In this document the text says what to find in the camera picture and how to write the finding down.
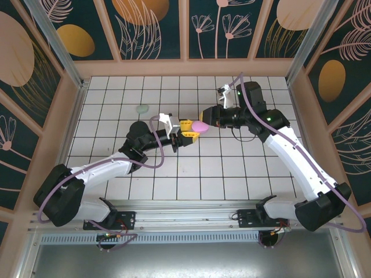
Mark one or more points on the aluminium side rail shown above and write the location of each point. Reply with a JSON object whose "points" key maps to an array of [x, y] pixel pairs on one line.
{"points": [[74, 124], [302, 124]]}

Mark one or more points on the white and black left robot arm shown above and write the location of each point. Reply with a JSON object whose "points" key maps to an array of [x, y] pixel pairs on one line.
{"points": [[101, 171]]}

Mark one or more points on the pink earbuds charging case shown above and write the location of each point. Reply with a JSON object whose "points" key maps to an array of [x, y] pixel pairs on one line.
{"points": [[200, 127]]}

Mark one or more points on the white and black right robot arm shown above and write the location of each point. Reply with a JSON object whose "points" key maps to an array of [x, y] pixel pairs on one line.
{"points": [[298, 162]]}

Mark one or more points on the grey metal front panel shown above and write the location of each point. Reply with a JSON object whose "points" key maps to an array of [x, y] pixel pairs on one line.
{"points": [[185, 260]]}

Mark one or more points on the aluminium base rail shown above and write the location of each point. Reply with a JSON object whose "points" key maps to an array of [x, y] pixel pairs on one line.
{"points": [[185, 215]]}

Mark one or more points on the aluminium frame post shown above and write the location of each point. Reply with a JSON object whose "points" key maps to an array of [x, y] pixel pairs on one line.
{"points": [[313, 43], [57, 43]]}

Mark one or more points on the mint green earbuds charging case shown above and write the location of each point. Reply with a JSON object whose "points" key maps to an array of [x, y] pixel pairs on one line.
{"points": [[143, 109]]}

